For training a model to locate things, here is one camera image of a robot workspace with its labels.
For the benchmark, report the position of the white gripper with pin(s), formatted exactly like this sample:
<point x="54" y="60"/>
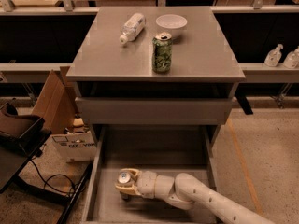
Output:
<point x="147" y="183"/>

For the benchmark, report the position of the silver blue redbull can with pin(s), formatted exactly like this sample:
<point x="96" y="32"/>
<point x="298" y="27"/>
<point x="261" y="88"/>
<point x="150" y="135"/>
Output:
<point x="125" y="184"/>

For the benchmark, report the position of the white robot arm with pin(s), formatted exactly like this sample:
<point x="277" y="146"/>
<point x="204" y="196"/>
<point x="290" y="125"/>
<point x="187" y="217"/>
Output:
<point x="182" y="192"/>

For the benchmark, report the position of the open grey middle drawer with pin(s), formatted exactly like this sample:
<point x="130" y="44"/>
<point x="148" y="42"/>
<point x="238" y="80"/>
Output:
<point x="165" y="150"/>

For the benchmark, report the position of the closed grey top drawer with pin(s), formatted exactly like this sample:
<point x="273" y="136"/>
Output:
<point x="154" y="111"/>

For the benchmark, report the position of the grey drawer cabinet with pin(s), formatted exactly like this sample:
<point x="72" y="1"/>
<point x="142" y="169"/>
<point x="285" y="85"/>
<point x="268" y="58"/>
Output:
<point x="203" y="65"/>

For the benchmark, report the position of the green soda can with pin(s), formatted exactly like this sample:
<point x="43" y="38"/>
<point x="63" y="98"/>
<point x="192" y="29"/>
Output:
<point x="162" y="52"/>

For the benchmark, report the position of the white printed cardboard box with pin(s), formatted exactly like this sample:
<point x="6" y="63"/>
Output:
<point x="75" y="146"/>

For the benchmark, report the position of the brown cardboard box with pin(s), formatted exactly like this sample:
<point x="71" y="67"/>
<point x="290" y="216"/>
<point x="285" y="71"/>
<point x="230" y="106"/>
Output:
<point x="56" y="102"/>

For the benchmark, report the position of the black stand with tray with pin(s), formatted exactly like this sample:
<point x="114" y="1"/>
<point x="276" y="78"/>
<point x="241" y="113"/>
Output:
<point x="21" y="138"/>

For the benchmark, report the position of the clear plastic water bottle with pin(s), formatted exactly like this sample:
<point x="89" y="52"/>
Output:
<point x="132" y="28"/>

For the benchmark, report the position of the white bowl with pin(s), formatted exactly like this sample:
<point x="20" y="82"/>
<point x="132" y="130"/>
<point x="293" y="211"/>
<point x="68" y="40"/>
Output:
<point x="171" y="23"/>

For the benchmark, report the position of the clear soap dispenser bottle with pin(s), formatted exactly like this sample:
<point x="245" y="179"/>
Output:
<point x="273" y="56"/>

